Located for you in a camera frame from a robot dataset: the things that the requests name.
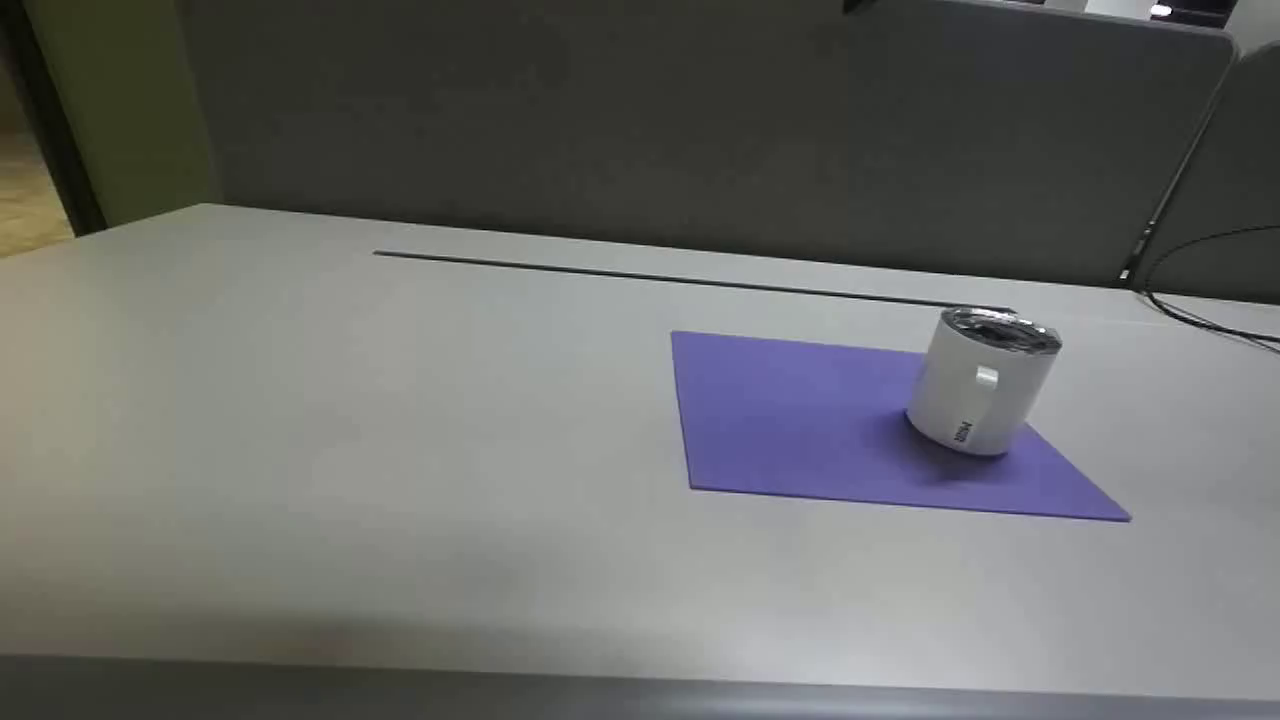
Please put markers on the white cylindrical cup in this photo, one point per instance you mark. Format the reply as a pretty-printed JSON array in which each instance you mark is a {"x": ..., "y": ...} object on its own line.
[{"x": 980, "y": 376}]

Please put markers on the purple rectangular mat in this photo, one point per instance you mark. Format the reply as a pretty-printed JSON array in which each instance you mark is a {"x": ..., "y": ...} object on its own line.
[{"x": 826, "y": 422}]

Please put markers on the grey side partition panel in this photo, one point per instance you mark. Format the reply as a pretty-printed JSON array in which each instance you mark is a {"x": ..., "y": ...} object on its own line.
[{"x": 1220, "y": 235}]

